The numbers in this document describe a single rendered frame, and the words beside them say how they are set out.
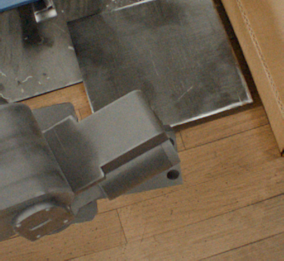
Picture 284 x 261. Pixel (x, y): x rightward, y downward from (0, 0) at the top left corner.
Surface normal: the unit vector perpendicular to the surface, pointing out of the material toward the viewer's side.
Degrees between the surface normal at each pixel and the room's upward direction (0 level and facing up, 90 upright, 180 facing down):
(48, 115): 30
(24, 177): 17
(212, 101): 0
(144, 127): 7
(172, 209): 0
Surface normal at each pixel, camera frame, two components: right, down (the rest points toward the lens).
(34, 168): 0.35, -0.53
